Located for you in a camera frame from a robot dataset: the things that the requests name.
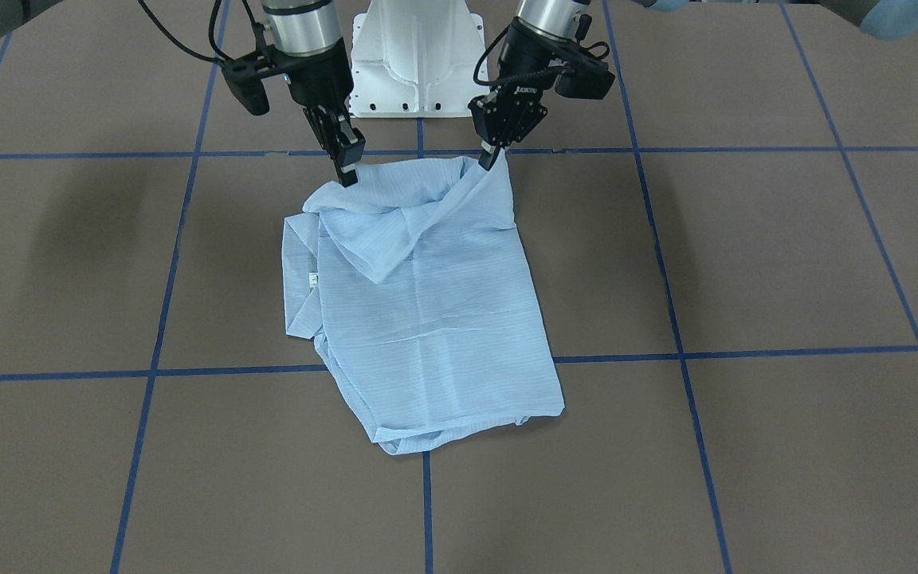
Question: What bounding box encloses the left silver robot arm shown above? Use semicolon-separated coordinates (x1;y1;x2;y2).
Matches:
469;1;918;171

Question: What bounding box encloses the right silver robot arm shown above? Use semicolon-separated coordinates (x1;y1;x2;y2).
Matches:
0;1;367;187

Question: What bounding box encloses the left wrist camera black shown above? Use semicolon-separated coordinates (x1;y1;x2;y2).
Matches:
555;41;615;100

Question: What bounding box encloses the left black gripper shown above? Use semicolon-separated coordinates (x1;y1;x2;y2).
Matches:
469;22;579;171

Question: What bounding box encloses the light blue button shirt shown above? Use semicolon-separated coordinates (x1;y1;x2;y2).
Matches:
281;155;565;455

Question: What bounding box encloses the white camera pillar with base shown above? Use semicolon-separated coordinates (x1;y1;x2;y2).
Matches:
349;1;488;119

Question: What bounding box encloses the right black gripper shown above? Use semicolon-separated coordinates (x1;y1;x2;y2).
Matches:
284;44;367;187

